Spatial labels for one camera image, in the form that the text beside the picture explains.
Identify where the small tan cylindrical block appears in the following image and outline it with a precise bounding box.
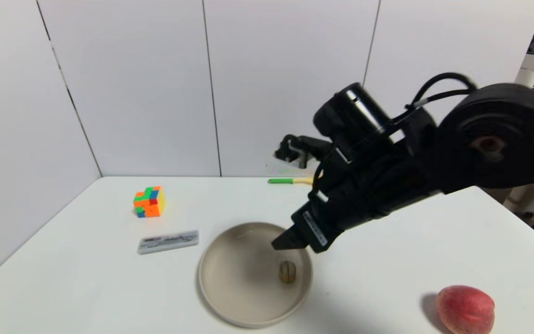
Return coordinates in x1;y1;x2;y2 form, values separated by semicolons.
279;261;297;284

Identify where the multicolour puzzle cube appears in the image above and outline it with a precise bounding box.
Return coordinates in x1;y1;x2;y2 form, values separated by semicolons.
133;186;166;218

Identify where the beige round plate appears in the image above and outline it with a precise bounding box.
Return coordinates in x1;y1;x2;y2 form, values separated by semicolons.
197;222;313;328

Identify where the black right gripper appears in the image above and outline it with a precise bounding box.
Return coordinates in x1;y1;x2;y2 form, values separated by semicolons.
271;175;385;254

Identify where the grey rectangular case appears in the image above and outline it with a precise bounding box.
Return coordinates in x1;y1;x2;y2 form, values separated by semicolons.
137;230;200;255

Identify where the red peach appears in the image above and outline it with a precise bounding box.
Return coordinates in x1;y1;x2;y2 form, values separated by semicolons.
435;285;496;334

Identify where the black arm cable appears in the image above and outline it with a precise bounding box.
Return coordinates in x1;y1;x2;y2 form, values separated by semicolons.
405;72;479;113

